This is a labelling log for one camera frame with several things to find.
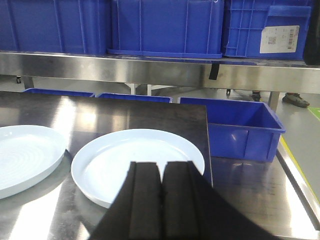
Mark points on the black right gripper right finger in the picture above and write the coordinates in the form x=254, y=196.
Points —
x=193, y=210

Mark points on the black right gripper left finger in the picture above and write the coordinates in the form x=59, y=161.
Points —
x=135, y=213

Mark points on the light blue plate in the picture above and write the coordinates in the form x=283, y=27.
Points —
x=100, y=168
x=28, y=154

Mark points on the stainless steel shelf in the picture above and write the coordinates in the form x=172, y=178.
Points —
x=234, y=73

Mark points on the middle blue shelf crate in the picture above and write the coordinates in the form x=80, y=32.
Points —
x=167, y=28

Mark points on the blue shelf crate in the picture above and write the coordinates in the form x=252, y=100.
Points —
x=244, y=21
x=167, y=28
x=56, y=26

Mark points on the left blue shelf crate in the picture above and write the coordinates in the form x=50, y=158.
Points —
x=56, y=26

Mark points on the right blue shelf crate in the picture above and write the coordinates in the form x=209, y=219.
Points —
x=244, y=21

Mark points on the blue floor bin right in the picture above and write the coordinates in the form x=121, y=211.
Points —
x=238, y=129

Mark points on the blue floor bin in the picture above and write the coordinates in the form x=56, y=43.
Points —
x=134, y=97
x=60, y=92
x=238, y=129

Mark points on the blue floor bin middle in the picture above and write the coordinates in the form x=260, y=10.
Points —
x=134, y=97

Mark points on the black tape strip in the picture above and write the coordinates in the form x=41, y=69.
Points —
x=214, y=71

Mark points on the person's shoe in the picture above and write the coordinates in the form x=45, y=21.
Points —
x=295, y=99

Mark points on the blue floor bin left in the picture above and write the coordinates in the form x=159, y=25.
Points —
x=60, y=92

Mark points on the white paper label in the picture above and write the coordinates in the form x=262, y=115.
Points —
x=279, y=39

